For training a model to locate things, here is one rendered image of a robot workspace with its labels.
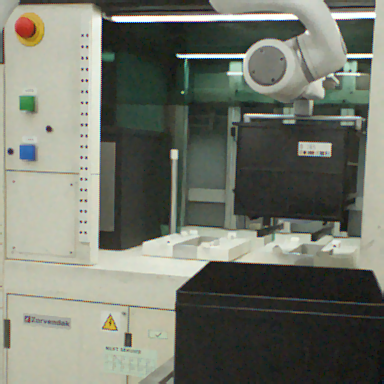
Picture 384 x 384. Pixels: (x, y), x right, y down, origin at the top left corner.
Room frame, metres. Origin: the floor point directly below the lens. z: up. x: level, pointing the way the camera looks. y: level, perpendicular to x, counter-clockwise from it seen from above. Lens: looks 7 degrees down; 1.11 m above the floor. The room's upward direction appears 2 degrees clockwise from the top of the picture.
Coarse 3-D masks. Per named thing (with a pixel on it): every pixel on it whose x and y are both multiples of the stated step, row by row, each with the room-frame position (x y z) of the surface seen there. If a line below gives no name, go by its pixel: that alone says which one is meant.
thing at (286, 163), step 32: (256, 128) 1.28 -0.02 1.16; (288, 128) 1.26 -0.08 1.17; (320, 128) 1.24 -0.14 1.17; (352, 128) 1.24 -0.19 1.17; (256, 160) 1.28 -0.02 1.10; (288, 160) 1.26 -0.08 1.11; (320, 160) 1.24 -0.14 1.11; (352, 160) 1.32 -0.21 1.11; (256, 192) 1.27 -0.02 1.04; (288, 192) 1.26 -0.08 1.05; (320, 192) 1.24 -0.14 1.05; (352, 192) 1.35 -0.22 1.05
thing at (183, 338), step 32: (192, 288) 0.96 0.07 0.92; (224, 288) 1.12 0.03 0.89; (256, 288) 1.11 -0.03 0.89; (288, 288) 1.11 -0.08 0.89; (320, 288) 1.10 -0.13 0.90; (352, 288) 1.09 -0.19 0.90; (192, 320) 0.85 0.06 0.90; (224, 320) 0.85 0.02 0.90; (256, 320) 0.84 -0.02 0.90; (288, 320) 0.83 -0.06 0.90; (320, 320) 0.83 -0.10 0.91; (352, 320) 0.83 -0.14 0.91; (192, 352) 0.85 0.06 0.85; (224, 352) 0.85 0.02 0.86; (256, 352) 0.84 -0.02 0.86; (288, 352) 0.84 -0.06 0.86; (320, 352) 0.83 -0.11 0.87; (352, 352) 0.83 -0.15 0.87
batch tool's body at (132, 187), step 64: (64, 0) 1.39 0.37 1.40; (128, 0) 1.35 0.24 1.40; (192, 0) 1.32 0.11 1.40; (64, 64) 1.39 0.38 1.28; (128, 64) 1.89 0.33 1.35; (192, 64) 1.84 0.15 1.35; (64, 128) 1.39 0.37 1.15; (128, 128) 1.64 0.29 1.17; (64, 192) 1.39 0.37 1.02; (128, 192) 1.65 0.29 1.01; (64, 256) 1.39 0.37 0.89; (128, 256) 1.54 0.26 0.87; (128, 320) 1.35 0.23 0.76
